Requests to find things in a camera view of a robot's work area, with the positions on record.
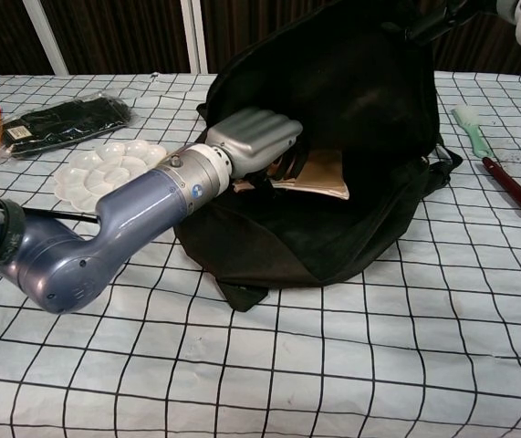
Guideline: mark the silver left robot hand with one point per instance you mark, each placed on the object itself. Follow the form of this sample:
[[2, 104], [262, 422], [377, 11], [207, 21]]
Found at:
[[255, 132]]

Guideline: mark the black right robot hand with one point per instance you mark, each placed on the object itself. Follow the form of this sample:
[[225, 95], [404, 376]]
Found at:
[[442, 16]]

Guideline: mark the tan booklet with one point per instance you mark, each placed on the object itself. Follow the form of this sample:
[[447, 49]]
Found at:
[[324, 175]]

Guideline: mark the black backpack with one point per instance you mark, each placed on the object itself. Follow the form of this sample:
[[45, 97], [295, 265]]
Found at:
[[356, 91]]

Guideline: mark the blue left robot arm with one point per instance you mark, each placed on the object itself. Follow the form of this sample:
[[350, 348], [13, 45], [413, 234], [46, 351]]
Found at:
[[118, 228]]

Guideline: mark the white flower paint palette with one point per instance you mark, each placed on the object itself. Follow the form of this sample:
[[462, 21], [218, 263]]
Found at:
[[105, 166]]

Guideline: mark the black gloves in plastic bag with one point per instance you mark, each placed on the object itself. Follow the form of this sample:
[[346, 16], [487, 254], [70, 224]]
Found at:
[[68, 121]]

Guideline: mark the dark red pen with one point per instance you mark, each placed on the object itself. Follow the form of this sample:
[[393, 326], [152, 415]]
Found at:
[[515, 191]]

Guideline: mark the white checkered tablecloth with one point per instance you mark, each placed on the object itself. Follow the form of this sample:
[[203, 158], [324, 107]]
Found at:
[[287, 365]]

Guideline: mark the white upright frame bar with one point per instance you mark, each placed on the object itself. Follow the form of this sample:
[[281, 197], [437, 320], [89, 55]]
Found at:
[[196, 36]]

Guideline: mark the white slanted frame bar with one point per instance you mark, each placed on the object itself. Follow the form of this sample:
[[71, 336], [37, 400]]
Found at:
[[50, 41]]

